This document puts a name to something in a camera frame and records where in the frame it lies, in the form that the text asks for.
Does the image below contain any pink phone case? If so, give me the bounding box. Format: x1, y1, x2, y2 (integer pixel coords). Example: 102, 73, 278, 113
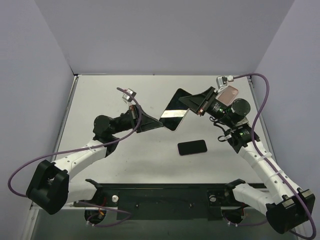
216, 85, 239, 106

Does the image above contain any beige phone case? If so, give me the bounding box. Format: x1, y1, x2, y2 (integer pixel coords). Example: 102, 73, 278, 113
158, 87, 193, 133

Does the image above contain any black smartphone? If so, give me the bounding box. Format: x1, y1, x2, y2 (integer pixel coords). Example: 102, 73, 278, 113
159, 88, 191, 132
177, 139, 208, 156

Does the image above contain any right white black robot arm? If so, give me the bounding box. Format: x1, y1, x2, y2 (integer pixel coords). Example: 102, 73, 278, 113
179, 87, 316, 234

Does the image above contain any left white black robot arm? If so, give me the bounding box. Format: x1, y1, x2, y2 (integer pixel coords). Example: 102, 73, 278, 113
26, 105, 163, 215

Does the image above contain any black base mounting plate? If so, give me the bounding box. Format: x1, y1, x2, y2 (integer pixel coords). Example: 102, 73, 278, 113
72, 183, 256, 222

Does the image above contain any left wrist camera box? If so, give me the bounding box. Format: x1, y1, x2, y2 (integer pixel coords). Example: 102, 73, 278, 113
122, 88, 137, 103

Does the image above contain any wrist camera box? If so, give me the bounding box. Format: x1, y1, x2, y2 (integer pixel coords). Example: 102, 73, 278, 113
122, 88, 137, 103
216, 75, 234, 90

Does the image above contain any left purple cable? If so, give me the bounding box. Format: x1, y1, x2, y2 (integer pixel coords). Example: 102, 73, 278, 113
7, 87, 144, 198

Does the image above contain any purple cable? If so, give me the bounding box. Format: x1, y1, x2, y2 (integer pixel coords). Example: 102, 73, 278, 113
7, 87, 144, 198
232, 72, 316, 238

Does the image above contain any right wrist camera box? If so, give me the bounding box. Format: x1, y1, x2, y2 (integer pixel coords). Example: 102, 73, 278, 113
216, 75, 234, 90

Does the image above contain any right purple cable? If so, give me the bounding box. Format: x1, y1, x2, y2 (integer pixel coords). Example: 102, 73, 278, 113
232, 72, 316, 238

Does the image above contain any aluminium table frame rail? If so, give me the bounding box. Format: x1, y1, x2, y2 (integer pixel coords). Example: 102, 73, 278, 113
20, 74, 79, 240

